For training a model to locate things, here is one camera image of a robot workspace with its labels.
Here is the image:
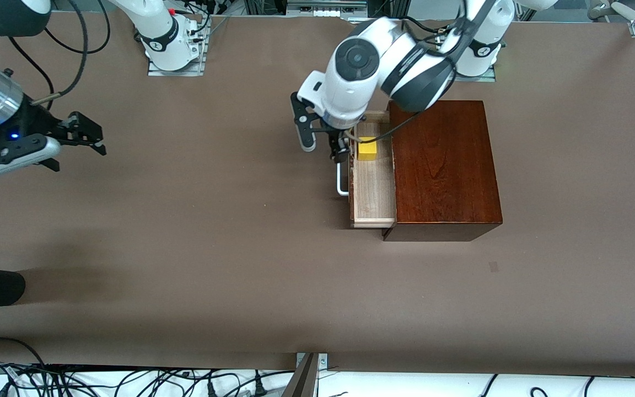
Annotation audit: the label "wooden drawer with white handle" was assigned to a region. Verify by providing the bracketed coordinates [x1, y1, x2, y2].
[337, 110, 398, 228]

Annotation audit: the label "grey metal device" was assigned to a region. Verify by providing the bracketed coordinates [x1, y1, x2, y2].
[286, 0, 370, 20]

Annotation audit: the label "dark brown wooden cabinet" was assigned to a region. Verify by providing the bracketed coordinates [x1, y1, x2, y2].
[382, 100, 504, 242]

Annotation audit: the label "brown table cover sheet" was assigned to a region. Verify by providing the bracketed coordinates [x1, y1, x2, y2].
[0, 12, 635, 378]

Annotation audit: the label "dark metal beam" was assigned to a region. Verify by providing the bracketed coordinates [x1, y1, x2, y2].
[282, 353, 319, 397]

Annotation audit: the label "beige chair base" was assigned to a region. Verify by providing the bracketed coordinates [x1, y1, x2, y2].
[588, 0, 635, 24]

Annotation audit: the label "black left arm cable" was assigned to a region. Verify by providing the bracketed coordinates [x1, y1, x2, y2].
[359, 0, 486, 144]

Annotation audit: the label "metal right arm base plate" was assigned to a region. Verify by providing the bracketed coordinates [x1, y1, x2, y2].
[148, 33, 208, 77]

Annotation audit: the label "black cables at right base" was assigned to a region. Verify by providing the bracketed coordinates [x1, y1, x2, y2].
[171, 0, 227, 36]

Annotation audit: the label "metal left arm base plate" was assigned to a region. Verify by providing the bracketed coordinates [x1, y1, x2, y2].
[457, 67, 497, 82]

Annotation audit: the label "black looped floor cable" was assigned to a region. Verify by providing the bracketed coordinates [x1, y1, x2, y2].
[0, 336, 48, 370]

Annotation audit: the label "small metal bracket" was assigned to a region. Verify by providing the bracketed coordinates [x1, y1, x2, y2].
[295, 353, 329, 382]

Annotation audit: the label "tangled black floor cables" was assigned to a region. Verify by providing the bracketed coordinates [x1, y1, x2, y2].
[0, 361, 296, 397]

